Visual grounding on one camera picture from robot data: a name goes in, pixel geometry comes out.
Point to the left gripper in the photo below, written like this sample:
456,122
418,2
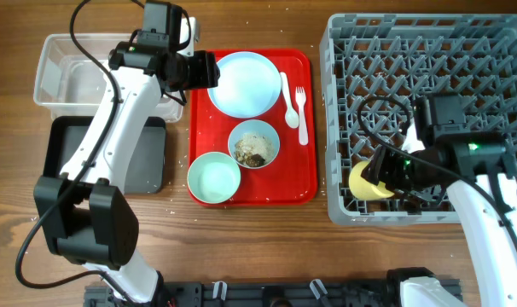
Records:
208,71

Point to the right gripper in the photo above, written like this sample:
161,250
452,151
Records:
376,169

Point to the yellow plastic cup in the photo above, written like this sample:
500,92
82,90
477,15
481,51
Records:
362,189

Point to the blue bowl with food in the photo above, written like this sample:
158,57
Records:
256,126

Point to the food scraps and rice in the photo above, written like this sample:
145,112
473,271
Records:
254,150

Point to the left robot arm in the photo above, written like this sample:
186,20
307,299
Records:
82,210

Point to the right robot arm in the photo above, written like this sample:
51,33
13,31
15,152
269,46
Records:
474,168

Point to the black waste tray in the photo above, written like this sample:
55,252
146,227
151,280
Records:
146,168

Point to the grey dishwasher rack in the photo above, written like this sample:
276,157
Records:
372,65

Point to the light blue plate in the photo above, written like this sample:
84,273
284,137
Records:
249,85

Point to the red serving tray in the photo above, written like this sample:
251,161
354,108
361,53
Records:
292,179

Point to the white plastic fork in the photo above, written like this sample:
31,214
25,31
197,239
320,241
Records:
300,97

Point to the white plastic spoon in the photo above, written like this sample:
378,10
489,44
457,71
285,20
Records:
291,117

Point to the empty mint green bowl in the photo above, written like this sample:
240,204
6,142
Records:
213,177

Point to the clear plastic bin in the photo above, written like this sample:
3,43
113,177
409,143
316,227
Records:
69,84

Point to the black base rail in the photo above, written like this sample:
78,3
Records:
350,293

